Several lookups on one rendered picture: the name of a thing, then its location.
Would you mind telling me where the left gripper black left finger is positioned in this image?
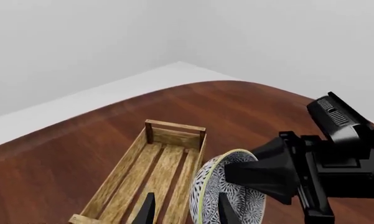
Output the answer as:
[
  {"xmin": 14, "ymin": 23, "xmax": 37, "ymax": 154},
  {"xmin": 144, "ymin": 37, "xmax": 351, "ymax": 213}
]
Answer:
[{"xmin": 135, "ymin": 192, "xmax": 157, "ymax": 224}]

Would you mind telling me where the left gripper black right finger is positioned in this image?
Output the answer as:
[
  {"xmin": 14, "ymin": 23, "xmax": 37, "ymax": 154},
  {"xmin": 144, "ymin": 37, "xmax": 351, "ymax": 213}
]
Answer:
[{"xmin": 218, "ymin": 192, "xmax": 241, "ymax": 224}]

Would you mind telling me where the tray of wooden slats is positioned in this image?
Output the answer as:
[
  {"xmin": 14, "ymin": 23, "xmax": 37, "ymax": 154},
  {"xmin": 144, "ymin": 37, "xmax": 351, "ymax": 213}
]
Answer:
[{"xmin": 68, "ymin": 119, "xmax": 207, "ymax": 224}]

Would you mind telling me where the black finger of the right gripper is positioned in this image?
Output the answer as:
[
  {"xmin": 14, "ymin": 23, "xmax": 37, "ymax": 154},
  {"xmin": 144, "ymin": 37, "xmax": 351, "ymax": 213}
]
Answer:
[
  {"xmin": 251, "ymin": 136, "xmax": 292, "ymax": 165},
  {"xmin": 223, "ymin": 161, "xmax": 300, "ymax": 207}
]

